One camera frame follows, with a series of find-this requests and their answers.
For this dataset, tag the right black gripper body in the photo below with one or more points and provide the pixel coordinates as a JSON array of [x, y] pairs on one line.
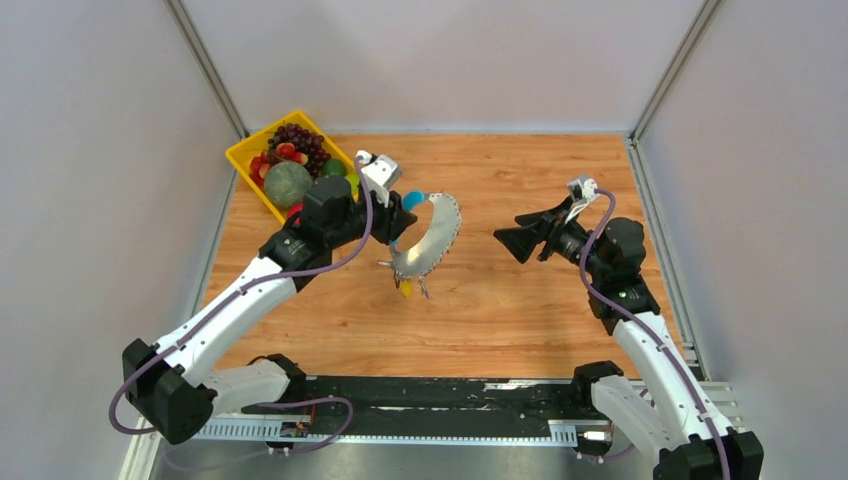
[[569, 241]]

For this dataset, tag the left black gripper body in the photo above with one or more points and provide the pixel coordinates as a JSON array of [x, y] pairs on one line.
[[380, 216]]

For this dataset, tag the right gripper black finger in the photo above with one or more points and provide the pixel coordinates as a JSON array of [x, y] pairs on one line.
[[543, 223], [521, 241]]

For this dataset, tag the metal key plate blue handle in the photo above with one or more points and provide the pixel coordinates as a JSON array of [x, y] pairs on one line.
[[423, 257]]

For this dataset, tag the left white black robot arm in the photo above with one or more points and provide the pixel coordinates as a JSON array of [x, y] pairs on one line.
[[172, 382]]

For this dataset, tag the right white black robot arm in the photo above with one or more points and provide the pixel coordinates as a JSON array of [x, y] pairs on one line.
[[674, 425]]

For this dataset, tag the light green apple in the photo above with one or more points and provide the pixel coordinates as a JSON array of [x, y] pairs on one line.
[[354, 182]]

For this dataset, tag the key with blue tag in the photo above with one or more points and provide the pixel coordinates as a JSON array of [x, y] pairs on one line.
[[423, 287]]

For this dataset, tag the dark green lime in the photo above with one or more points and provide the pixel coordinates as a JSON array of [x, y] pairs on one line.
[[334, 167]]

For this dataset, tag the red pink apple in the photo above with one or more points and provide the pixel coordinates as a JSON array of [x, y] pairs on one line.
[[294, 209]]

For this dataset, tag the dark purple grape bunch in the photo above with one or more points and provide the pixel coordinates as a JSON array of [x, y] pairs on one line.
[[293, 142]]

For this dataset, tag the green melon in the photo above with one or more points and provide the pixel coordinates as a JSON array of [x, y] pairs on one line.
[[286, 183]]

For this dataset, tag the yellow plastic fruit basket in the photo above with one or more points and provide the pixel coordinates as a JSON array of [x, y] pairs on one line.
[[241, 154]]

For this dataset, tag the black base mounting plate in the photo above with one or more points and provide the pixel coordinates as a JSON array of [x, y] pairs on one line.
[[451, 409]]

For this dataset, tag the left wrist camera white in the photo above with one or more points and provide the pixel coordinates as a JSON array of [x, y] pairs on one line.
[[381, 172]]

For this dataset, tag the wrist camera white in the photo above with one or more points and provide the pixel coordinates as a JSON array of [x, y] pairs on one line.
[[381, 172], [583, 191]]

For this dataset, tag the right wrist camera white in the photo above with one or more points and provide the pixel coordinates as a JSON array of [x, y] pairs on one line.
[[583, 191]]

